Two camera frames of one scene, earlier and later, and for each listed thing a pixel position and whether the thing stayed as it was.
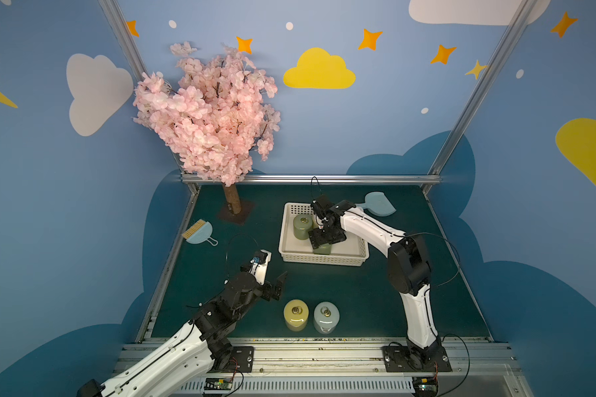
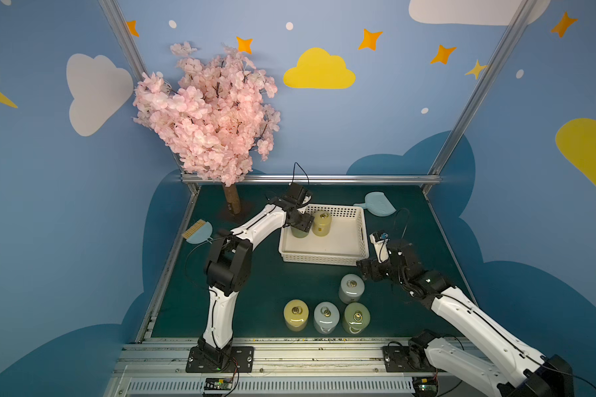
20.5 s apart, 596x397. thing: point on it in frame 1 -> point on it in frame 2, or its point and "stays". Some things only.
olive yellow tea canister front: x=295 y=313 stays
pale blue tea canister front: x=326 y=317 stays
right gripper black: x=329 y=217 -> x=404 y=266
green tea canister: x=323 y=249 -> x=356 y=317
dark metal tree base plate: x=247 y=207 stays
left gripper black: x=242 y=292 -> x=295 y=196
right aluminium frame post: x=489 y=70 stays
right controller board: x=425 y=386 stays
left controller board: x=218 y=383 stays
